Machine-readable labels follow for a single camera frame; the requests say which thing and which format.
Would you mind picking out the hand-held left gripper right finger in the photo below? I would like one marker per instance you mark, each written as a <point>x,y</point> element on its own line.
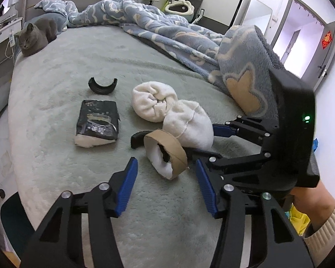
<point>208,192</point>

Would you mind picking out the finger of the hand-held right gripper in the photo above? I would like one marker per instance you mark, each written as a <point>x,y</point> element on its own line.
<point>223,130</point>
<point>216,157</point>

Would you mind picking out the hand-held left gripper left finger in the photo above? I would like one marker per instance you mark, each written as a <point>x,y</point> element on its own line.
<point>127,187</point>

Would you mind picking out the white fleece sock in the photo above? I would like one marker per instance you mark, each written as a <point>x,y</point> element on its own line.
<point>148,97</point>
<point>189,128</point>

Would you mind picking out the cardboard roll with white tissue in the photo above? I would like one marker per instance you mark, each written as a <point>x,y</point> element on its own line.
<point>176,150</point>

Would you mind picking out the dark teal trash bin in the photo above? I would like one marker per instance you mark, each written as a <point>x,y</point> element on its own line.
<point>14,217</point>

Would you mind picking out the person's right forearm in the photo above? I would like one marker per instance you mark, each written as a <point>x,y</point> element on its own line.
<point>312,201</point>

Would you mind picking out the grey door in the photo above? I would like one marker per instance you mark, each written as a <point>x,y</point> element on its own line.
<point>314,55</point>

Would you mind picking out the black tissue pack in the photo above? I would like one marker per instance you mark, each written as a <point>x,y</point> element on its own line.
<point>97,111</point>

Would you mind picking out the yellow plastic bag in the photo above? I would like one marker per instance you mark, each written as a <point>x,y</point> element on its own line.
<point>298,220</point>

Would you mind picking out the red paper door decoration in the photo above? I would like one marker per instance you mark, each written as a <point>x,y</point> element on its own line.
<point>327,40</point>

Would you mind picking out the blue cloud-patterned fleece blanket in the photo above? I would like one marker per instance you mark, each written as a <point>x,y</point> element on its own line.
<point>170,33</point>

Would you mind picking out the white and black wardrobe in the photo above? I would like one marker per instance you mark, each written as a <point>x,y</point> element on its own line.
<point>212,0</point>

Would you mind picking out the grey upholstered bed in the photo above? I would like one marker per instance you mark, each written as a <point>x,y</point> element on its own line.
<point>58,69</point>

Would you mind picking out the grey cat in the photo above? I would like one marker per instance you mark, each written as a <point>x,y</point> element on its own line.
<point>33,42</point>

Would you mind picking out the white vanity desk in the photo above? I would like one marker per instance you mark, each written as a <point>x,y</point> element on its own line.
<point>0,58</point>

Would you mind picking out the white power strip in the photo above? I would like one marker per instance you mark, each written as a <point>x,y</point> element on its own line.
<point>11,37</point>

